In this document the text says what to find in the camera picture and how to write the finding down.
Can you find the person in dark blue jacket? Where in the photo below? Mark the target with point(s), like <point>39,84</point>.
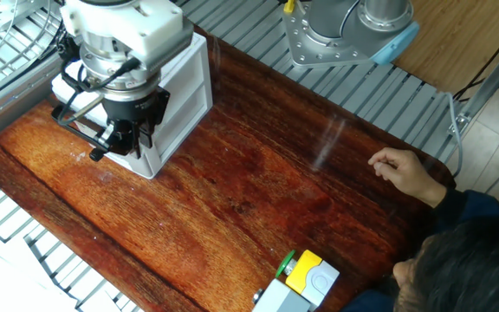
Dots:
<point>470,268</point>

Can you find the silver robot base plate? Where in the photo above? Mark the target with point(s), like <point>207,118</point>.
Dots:
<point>319,54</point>

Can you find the white grey push-button box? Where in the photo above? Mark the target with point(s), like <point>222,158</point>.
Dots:
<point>280,301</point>

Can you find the silver mounting plate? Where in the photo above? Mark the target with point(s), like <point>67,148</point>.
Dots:
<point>2,13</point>

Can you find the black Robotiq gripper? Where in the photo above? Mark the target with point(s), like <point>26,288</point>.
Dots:
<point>137,108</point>

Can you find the glossy wood grain table mat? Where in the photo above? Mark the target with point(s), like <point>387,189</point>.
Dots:
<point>254,195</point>

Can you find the person's right hand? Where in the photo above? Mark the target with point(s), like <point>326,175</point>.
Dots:
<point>405,173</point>

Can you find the right forearm in dark sleeve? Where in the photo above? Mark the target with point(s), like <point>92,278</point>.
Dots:
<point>462,206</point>

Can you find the yellow box with green button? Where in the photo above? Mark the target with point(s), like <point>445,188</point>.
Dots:
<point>303,268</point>

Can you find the aluminium frame leg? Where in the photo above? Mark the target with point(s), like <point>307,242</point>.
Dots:
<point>492,78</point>

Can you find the grey aluminium rail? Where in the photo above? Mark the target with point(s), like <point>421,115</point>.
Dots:
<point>11,104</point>

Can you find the white plastic drawer cabinet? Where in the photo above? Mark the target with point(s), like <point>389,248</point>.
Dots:
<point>184,86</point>

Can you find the white paper sheet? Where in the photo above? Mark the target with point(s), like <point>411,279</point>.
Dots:
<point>11,277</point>

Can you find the white drawer with black knob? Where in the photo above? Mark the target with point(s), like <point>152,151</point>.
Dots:
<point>97,154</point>

